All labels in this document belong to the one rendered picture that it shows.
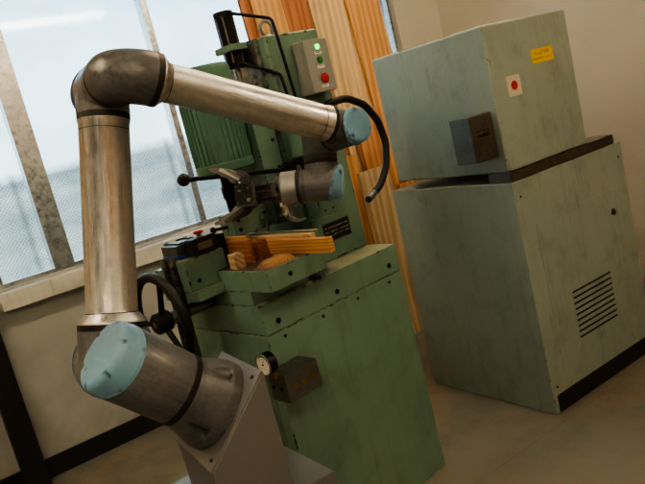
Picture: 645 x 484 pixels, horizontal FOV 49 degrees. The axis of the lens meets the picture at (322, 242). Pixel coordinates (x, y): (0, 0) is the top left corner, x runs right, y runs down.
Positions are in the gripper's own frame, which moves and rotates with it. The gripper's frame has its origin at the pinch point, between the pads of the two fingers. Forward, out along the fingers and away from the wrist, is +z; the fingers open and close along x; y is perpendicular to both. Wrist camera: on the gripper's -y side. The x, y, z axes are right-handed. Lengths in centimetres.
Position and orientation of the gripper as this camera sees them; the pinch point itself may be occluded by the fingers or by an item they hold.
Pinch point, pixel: (211, 197)
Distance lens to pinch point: 195.9
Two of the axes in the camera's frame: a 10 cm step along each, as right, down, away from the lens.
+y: -1.3, 0.9, -9.9
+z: -9.8, 1.0, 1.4
